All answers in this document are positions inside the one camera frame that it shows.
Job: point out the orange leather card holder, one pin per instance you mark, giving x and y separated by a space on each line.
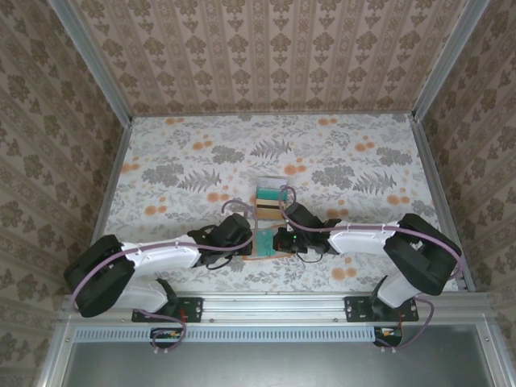
260 259

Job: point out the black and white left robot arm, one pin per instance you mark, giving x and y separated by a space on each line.
161 252

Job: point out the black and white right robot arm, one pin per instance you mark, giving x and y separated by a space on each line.
363 240

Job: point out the gold credit card stack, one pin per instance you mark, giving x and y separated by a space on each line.
266 212

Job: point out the clear acrylic card box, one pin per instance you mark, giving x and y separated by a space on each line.
268 201

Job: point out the silver credit card stack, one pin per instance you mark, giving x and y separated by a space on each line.
271 181

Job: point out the grey metal panel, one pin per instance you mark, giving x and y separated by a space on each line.
274 364

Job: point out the black connector board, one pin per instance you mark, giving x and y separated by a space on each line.
389 335
165 335

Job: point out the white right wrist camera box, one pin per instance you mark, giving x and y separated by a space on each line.
287 227

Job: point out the aluminium frame rail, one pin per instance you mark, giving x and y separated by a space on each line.
274 308

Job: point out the aluminium side rail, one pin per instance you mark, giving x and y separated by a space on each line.
115 177
433 177

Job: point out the aluminium corner post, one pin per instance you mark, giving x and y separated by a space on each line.
94 60
447 60

